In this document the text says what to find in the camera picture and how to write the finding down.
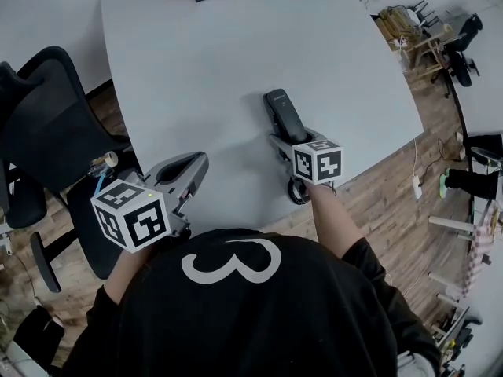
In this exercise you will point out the grey office table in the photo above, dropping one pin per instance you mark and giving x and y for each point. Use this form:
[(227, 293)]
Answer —
[(196, 73)]

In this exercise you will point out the light wooden legged table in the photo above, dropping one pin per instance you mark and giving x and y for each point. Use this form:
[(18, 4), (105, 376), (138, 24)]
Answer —
[(448, 223)]

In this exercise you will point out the black round bin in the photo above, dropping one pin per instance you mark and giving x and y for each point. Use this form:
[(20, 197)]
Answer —
[(485, 153)]

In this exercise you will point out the white power strip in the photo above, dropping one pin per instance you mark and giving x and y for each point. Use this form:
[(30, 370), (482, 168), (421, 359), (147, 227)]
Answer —
[(417, 187)]

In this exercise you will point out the person's left forearm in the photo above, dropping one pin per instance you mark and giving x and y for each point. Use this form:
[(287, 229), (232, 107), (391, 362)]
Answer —
[(125, 273)]

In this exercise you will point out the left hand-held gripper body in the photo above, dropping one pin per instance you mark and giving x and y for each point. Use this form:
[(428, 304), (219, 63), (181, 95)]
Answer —
[(129, 218)]

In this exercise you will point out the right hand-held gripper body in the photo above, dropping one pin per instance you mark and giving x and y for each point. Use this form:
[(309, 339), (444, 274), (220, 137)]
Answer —
[(318, 163)]

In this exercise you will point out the grey waist pouch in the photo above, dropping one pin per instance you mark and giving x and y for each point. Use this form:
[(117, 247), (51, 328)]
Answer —
[(414, 365)]

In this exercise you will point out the checkered cloth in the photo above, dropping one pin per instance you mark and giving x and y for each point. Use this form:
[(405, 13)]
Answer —
[(477, 249)]

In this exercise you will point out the stack of woven baskets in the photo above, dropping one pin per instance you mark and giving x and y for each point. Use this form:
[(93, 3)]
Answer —
[(393, 22)]

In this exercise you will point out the white router black antennas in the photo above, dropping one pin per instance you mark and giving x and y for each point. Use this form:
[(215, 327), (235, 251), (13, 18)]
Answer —
[(420, 14)]

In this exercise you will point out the black mesh headrest office chair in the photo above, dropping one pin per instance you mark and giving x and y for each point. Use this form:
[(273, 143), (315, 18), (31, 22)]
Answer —
[(47, 124)]

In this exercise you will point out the person's right forearm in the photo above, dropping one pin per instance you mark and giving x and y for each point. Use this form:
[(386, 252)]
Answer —
[(334, 222)]

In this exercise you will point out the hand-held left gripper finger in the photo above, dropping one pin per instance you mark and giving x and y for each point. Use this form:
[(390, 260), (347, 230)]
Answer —
[(192, 181), (173, 158)]

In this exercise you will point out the light wooden stand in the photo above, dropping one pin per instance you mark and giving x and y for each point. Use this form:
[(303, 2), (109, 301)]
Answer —
[(426, 49)]

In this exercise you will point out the person's black printed shirt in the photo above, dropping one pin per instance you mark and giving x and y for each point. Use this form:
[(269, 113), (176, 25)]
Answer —
[(236, 320)]

